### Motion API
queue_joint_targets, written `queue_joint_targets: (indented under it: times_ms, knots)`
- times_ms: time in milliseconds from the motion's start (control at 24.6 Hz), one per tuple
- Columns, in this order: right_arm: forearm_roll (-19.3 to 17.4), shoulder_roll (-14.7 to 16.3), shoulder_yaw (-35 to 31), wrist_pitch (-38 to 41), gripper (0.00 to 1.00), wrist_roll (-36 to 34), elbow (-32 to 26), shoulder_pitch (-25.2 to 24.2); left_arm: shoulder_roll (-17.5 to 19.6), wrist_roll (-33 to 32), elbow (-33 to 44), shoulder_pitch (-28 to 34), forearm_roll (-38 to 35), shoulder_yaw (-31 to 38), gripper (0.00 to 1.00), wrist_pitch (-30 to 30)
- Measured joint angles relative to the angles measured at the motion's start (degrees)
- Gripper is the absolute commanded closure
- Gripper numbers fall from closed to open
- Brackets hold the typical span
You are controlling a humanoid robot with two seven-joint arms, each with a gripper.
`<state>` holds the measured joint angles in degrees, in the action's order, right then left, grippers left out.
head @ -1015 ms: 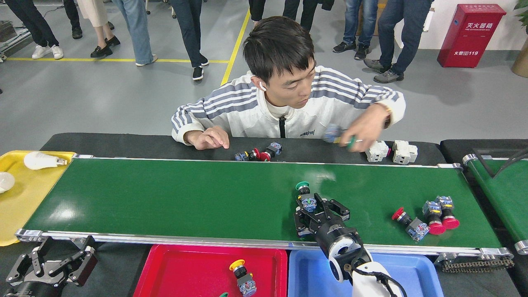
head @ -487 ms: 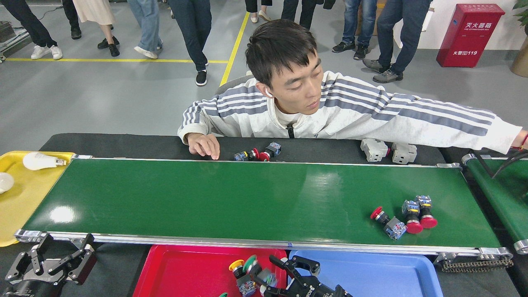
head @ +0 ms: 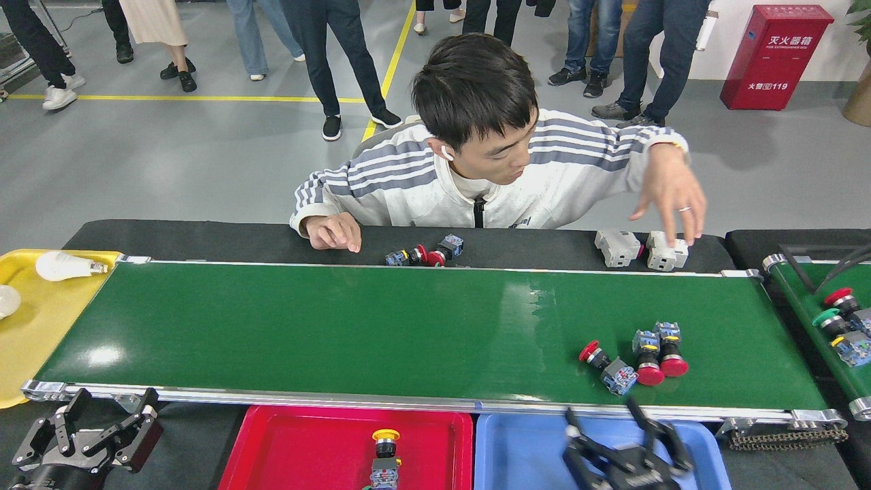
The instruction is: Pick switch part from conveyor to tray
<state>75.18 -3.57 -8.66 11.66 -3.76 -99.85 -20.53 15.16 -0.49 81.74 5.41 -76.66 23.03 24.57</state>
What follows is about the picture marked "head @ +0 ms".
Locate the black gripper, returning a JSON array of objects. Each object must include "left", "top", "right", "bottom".
[
  {"left": 10, "top": 388, "right": 164, "bottom": 490},
  {"left": 563, "top": 397, "right": 695, "bottom": 490}
]

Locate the red push button switch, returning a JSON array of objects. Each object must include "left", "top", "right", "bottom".
[
  {"left": 823, "top": 287, "right": 871, "bottom": 336},
  {"left": 385, "top": 244, "right": 428, "bottom": 267},
  {"left": 579, "top": 340, "right": 639, "bottom": 396}
]

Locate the white circuit breaker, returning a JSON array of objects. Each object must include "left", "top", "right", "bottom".
[
  {"left": 595, "top": 229, "right": 644, "bottom": 268},
  {"left": 645, "top": 231, "right": 689, "bottom": 272}
]

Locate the yellow push button switch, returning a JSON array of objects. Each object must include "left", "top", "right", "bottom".
[{"left": 369, "top": 429, "right": 402, "bottom": 490}]

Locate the green push button switch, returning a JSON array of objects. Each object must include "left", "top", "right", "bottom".
[{"left": 812, "top": 308, "right": 871, "bottom": 368}]

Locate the blue plastic tray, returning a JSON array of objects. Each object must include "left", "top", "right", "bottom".
[{"left": 474, "top": 412, "right": 732, "bottom": 490}]

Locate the yellow plastic tray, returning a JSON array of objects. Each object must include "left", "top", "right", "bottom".
[{"left": 0, "top": 248, "right": 125, "bottom": 409}]

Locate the red plastic tray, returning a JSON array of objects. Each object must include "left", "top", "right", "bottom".
[{"left": 218, "top": 405, "right": 475, "bottom": 490}]

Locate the narrow green conveyor belt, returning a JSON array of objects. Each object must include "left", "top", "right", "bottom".
[{"left": 762, "top": 253, "right": 871, "bottom": 421}]

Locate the wide green conveyor belt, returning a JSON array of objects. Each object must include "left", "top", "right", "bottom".
[{"left": 20, "top": 253, "right": 850, "bottom": 431}]

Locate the person's left hand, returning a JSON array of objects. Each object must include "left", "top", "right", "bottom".
[{"left": 627, "top": 144, "right": 708, "bottom": 248}]

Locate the person's right hand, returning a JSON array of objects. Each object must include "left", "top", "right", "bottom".
[{"left": 304, "top": 212, "right": 363, "bottom": 254}]

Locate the seated person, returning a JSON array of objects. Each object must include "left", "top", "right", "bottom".
[{"left": 289, "top": 33, "right": 708, "bottom": 254}]

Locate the silver metal cart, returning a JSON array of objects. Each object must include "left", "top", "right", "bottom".
[{"left": 0, "top": 31, "right": 72, "bottom": 89}]

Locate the standing person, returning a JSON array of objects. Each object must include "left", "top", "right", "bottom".
[
  {"left": 548, "top": 0, "right": 624, "bottom": 99},
  {"left": 461, "top": 0, "right": 557, "bottom": 48},
  {"left": 412, "top": 0, "right": 468, "bottom": 35},
  {"left": 0, "top": 0, "right": 86, "bottom": 112},
  {"left": 225, "top": 0, "right": 307, "bottom": 82},
  {"left": 119, "top": 0, "right": 198, "bottom": 94},
  {"left": 101, "top": 0, "right": 135, "bottom": 65},
  {"left": 591, "top": 0, "right": 720, "bottom": 130},
  {"left": 279, "top": 0, "right": 404, "bottom": 142}
]

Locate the red fire extinguisher cabinet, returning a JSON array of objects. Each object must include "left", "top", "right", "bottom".
[{"left": 720, "top": 5, "right": 835, "bottom": 112}]

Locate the white bottle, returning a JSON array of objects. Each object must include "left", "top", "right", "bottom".
[{"left": 695, "top": 10, "right": 720, "bottom": 52}]

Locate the green potted plant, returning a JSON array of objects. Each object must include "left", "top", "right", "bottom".
[{"left": 847, "top": 0, "right": 871, "bottom": 45}]

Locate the black drive chain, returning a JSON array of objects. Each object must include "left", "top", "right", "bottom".
[{"left": 728, "top": 421, "right": 850, "bottom": 451}]

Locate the black cable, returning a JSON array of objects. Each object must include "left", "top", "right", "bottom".
[{"left": 813, "top": 244, "right": 871, "bottom": 295}]

